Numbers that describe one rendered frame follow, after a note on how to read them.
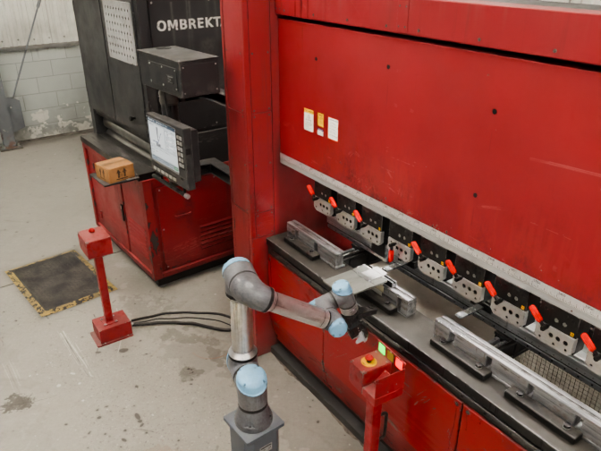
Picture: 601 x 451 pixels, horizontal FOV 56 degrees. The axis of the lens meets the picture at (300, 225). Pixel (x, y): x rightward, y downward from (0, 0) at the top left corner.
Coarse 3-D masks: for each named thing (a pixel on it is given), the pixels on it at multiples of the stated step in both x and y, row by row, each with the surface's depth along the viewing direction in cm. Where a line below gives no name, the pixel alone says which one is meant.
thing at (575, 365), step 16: (336, 224) 349; (352, 240) 340; (416, 272) 299; (432, 288) 292; (448, 288) 281; (464, 304) 276; (496, 320) 261; (512, 336) 255; (528, 336) 248; (544, 352) 244; (560, 368) 239; (576, 368) 231; (592, 384) 227
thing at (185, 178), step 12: (156, 120) 326; (168, 120) 320; (180, 132) 307; (192, 132) 312; (180, 144) 310; (192, 144) 314; (180, 156) 314; (192, 156) 314; (156, 168) 345; (168, 168) 332; (180, 168) 320; (192, 168) 316; (180, 180) 323; (192, 180) 319
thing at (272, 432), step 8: (224, 416) 229; (232, 416) 229; (232, 424) 225; (272, 424) 225; (280, 424) 225; (232, 432) 227; (240, 432) 221; (264, 432) 221; (272, 432) 224; (232, 440) 230; (240, 440) 223; (248, 440) 217; (256, 440) 219; (264, 440) 223; (272, 440) 226; (232, 448) 232; (240, 448) 225; (248, 448) 221; (256, 448) 222; (264, 448) 225; (272, 448) 228
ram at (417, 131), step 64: (320, 64) 278; (384, 64) 241; (448, 64) 212; (512, 64) 190; (576, 64) 178; (320, 128) 291; (384, 128) 251; (448, 128) 220; (512, 128) 196; (576, 128) 177; (384, 192) 262; (448, 192) 228; (512, 192) 203; (576, 192) 182; (512, 256) 210; (576, 256) 188
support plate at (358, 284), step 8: (344, 272) 286; (352, 272) 286; (360, 272) 286; (328, 280) 280; (336, 280) 280; (352, 280) 280; (360, 280) 280; (376, 280) 280; (384, 280) 280; (352, 288) 273; (360, 288) 273; (368, 288) 274
